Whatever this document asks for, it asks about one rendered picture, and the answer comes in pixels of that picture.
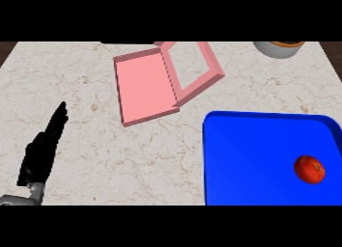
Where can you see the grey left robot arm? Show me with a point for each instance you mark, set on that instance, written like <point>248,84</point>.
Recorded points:
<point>23,197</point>

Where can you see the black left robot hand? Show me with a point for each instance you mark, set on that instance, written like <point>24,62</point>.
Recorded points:
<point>43,148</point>

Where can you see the pink open cardboard box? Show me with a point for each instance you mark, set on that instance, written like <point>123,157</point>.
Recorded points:
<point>150,83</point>

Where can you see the red tomato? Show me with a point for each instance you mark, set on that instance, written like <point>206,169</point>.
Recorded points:
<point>309,169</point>

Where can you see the grey pot with brown rim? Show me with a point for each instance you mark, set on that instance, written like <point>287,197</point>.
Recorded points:
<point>278,49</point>

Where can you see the blue plastic tray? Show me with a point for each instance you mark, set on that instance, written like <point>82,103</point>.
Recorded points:
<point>260,160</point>

